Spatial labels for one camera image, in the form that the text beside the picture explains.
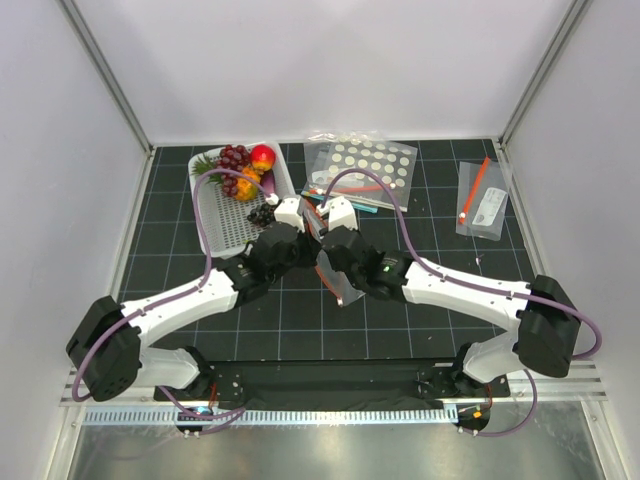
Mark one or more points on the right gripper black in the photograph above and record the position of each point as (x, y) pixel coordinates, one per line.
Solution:
(335, 267)

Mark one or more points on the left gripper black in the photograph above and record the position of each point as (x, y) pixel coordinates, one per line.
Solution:
(309, 257)

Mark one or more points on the orange zipper clear bag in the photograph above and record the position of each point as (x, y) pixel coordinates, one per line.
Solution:
(336, 282)

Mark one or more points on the dark black grape bunch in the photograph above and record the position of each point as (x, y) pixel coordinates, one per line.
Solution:
(262, 216)

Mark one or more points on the orange toy pineapple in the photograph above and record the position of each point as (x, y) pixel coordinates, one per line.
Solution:
(247, 190)

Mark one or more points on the red yellow apple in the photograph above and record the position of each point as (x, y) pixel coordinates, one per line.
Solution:
(262, 158)

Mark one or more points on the red grape bunch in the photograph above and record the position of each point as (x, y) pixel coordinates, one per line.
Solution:
(231, 157)

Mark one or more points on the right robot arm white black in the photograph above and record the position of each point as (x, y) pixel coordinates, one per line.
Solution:
(539, 324)

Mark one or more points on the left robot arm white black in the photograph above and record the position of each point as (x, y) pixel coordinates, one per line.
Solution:
(113, 346)

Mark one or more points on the blue zipper clear bag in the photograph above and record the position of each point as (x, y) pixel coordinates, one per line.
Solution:
(357, 205)

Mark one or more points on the polka dot zip bag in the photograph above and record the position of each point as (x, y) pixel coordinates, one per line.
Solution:
(380, 171)

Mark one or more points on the right orange zipper bag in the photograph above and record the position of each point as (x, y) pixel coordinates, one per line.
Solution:
(482, 197)

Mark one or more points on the purple eggplant toy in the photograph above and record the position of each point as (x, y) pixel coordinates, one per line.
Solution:
(268, 183)

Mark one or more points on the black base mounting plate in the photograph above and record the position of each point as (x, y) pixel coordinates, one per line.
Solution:
(347, 385)

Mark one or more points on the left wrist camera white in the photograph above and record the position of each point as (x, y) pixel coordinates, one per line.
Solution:
(288, 212)

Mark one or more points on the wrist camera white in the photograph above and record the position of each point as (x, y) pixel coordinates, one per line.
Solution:
(288, 212)
(338, 212)

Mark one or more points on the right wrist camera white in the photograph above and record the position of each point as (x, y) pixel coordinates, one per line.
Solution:
(338, 212)

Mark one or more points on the perforated metal cable rail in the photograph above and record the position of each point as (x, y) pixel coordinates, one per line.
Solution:
(171, 416)

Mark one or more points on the left aluminium frame post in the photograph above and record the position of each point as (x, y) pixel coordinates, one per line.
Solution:
(87, 39)

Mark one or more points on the aluminium frame post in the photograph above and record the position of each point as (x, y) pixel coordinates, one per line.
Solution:
(87, 39)
(568, 25)

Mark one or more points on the right aluminium frame post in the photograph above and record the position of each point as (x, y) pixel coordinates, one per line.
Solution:
(568, 25)

